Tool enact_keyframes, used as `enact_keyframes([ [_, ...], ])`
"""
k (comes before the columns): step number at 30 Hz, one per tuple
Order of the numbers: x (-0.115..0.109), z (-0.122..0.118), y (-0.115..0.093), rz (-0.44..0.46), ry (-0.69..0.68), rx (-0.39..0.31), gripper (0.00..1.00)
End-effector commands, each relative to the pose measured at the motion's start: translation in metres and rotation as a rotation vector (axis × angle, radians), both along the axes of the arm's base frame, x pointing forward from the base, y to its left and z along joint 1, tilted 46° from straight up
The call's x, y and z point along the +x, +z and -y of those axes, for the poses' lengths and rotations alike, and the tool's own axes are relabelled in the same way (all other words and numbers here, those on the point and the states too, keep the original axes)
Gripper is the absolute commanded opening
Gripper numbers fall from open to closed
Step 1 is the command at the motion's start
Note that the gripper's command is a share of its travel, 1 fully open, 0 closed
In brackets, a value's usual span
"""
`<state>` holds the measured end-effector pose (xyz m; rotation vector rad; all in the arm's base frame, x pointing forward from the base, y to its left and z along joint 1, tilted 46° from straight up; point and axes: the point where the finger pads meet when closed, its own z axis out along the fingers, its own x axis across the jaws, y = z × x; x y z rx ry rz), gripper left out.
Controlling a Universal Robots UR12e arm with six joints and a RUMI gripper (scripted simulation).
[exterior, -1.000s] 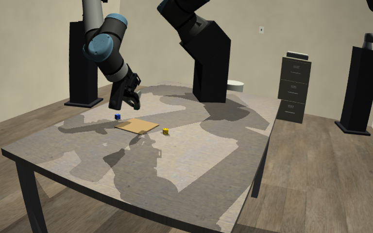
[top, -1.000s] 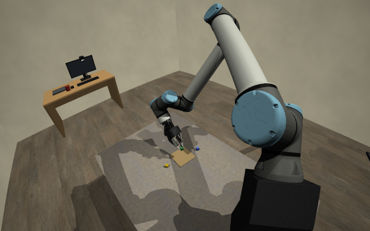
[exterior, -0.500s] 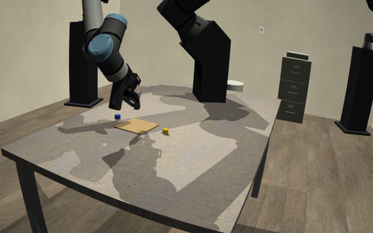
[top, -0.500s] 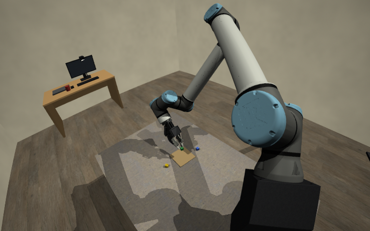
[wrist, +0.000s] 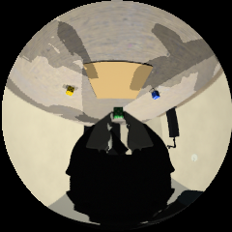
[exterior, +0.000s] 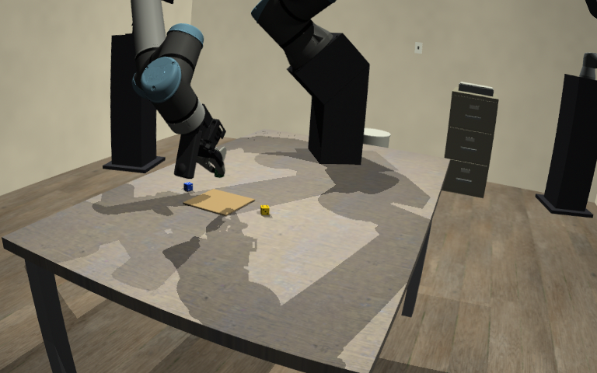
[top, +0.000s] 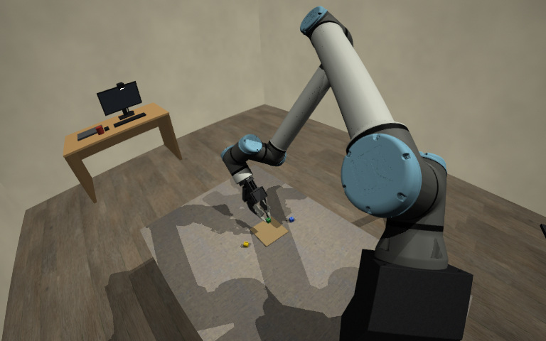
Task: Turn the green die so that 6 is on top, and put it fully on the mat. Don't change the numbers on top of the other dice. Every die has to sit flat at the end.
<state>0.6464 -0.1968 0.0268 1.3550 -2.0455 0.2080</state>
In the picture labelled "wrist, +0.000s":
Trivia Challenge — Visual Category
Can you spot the blue die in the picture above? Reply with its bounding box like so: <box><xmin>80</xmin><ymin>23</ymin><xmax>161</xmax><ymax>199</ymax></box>
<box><xmin>152</xmin><ymin>91</ymin><xmax>160</xmax><ymax>100</ymax></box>

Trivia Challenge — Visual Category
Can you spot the yellow die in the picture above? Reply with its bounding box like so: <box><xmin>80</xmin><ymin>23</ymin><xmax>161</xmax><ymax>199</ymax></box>
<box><xmin>66</xmin><ymin>86</ymin><xmax>74</xmax><ymax>96</ymax></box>

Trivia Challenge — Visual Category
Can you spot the tan flat mat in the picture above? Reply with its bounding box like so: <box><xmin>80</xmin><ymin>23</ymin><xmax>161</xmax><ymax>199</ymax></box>
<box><xmin>83</xmin><ymin>61</ymin><xmax>153</xmax><ymax>99</ymax></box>

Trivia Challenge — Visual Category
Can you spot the green die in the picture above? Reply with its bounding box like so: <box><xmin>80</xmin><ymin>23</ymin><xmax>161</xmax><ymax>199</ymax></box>
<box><xmin>114</xmin><ymin>107</ymin><xmax>124</xmax><ymax>118</ymax></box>

